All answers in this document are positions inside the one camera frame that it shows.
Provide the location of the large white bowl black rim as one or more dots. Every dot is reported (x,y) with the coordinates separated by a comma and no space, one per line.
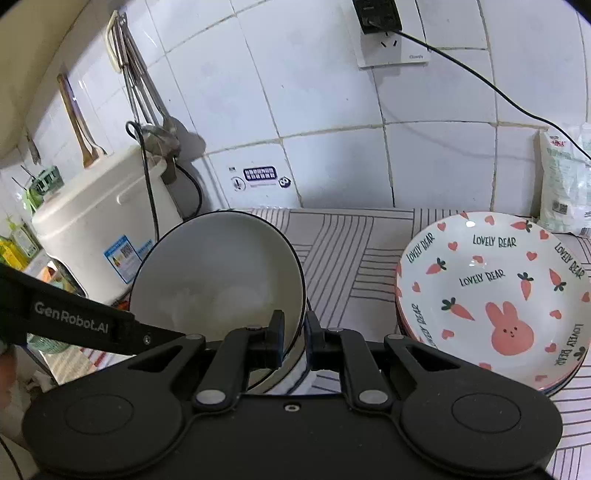
(221,258)

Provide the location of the white powder bag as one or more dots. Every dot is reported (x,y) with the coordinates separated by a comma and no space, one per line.
(563,184)

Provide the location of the white rice cooker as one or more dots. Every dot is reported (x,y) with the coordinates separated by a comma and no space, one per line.
(92,207)

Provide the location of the metal spatula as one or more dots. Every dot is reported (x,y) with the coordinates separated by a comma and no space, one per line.
(173,124)

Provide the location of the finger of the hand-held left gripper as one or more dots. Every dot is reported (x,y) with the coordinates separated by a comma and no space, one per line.
(152,338)

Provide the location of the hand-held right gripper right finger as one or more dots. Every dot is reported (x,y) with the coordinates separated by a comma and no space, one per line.
(311,342)

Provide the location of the cream utensil hook rack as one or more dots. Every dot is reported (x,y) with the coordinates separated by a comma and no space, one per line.
(113,41)

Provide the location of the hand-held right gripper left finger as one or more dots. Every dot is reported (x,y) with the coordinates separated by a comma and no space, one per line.
(277,333)

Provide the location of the green yellow box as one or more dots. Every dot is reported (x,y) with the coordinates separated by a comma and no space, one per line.
(18,244)

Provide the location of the white wall sticker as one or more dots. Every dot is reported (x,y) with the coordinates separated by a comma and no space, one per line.
(261,174)

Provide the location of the wooden spatula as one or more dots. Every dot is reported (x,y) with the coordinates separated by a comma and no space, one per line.
(85,143)

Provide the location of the pink rabbit carrot plate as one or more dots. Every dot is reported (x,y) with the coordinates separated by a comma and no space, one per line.
(485,277)

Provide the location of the white wall socket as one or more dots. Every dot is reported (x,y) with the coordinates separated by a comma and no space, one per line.
(392,53)

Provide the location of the hanging metal utensils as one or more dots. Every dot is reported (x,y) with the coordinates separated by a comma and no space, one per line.
(159,141)

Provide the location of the striped table mat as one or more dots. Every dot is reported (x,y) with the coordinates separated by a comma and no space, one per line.
(351,258)

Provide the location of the beige cabinet panel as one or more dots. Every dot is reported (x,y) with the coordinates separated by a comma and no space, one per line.
(37,55)

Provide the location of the green plastic packet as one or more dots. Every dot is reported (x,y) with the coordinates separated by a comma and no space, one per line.
(44,182)

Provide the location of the black plug adapter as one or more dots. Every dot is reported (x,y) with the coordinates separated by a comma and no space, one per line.
(376,16)

